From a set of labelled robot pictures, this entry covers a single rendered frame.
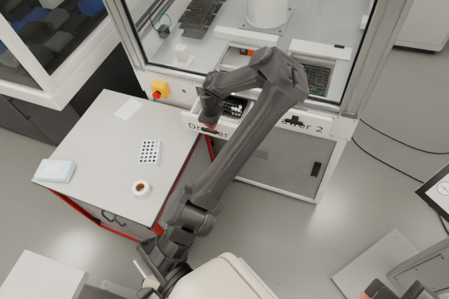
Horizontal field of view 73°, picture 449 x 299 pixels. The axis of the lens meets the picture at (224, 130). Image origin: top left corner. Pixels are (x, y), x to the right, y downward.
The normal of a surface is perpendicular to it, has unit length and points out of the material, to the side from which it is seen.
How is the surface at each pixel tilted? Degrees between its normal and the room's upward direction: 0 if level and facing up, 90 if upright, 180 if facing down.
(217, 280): 42
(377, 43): 90
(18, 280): 0
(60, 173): 0
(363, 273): 5
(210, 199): 62
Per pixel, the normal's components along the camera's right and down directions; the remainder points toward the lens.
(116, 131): -0.09, -0.58
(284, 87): 0.13, 0.44
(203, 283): 0.43, -0.82
